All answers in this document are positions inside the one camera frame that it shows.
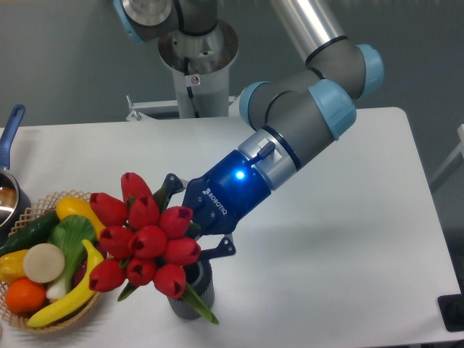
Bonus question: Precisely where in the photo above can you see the woven wicker basket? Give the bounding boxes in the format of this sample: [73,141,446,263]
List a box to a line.
[1,190,106,333]

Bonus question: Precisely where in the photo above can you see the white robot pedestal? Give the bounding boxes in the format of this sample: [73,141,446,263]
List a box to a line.
[128,19,239,120]

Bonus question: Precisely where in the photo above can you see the black device at edge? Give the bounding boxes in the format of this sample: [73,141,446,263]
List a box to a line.
[437,294,463,332]

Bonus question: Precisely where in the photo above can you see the dark red vegetable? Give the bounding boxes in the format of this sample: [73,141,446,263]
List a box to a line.
[72,242,107,288]

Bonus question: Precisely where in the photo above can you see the beige round slice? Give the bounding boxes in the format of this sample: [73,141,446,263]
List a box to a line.
[22,243,65,283]

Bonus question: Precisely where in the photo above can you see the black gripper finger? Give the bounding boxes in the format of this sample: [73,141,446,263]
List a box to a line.
[160,173,189,203]
[199,234,236,260]

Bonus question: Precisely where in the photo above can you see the grey ribbed vase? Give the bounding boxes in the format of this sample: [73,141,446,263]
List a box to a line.
[167,260,215,320]

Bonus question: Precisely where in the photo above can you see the white frame at right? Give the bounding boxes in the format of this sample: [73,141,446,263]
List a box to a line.
[429,124,463,194]

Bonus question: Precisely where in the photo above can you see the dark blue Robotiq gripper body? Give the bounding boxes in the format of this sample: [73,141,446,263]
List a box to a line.
[183,150,271,236]

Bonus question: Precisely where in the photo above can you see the yellow banana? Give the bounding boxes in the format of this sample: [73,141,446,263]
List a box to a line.
[27,239,104,328]

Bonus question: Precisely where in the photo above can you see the green bok choy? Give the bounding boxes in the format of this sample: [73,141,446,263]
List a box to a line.
[46,215,96,302]

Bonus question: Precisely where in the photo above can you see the blue handled saucepan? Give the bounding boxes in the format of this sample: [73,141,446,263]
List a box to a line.
[1,104,30,244]

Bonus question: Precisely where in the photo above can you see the yellow squash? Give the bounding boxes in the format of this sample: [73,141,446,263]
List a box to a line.
[56,196,105,241]

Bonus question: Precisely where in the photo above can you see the yellow bell pepper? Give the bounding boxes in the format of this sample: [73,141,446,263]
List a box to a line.
[0,249,28,283]

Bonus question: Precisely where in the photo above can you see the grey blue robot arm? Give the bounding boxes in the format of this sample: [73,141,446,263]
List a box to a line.
[114,1,384,260]

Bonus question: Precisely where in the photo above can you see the green cucumber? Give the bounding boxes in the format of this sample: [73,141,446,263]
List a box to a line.
[1,210,60,256]

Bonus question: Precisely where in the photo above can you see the red tulip bouquet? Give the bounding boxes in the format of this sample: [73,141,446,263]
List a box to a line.
[90,173,201,302]

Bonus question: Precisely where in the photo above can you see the orange fruit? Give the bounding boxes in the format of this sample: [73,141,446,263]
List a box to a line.
[5,278,46,313]

